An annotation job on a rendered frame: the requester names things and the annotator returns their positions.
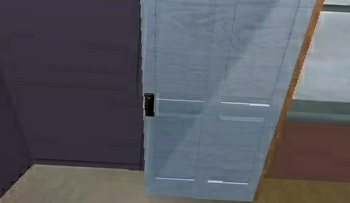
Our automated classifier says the pale blue room door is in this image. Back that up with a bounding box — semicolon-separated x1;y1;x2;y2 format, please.
128;0;327;203

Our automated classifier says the black door handle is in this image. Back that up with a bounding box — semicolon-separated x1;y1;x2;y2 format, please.
142;92;156;117

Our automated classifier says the window with grey frame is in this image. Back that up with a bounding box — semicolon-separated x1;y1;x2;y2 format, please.
290;0;350;126

